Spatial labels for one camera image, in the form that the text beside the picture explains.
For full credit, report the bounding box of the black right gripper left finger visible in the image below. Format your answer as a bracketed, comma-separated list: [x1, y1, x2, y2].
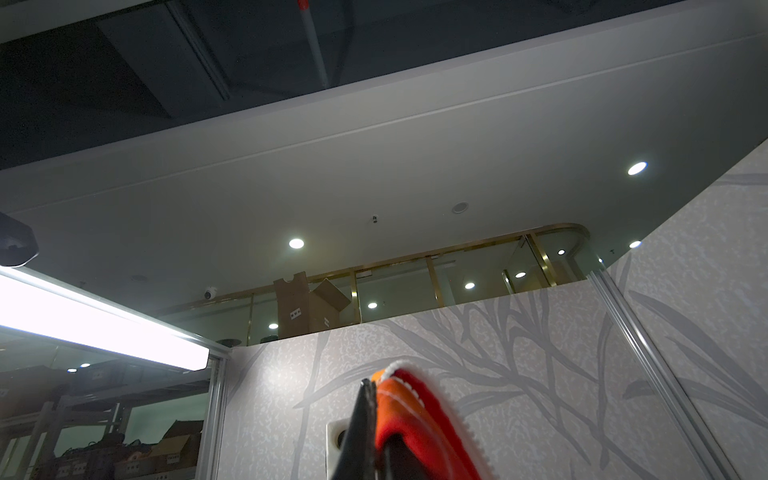
[331, 379, 377, 480]

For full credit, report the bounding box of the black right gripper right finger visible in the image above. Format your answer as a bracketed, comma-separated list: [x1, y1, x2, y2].
[383, 435, 428, 480]

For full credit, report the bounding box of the white colourful children's jacket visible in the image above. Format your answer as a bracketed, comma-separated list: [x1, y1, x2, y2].
[371, 361, 493, 479]

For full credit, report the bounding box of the brown cardboard box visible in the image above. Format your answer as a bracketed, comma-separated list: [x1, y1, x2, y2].
[273, 272, 351, 339]

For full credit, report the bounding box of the bright fluorescent light bar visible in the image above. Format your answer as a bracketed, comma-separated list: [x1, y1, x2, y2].
[1, 267, 210, 371]

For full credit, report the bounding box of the aluminium frame profile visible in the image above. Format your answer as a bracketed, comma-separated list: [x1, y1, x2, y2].
[588, 271, 740, 480]

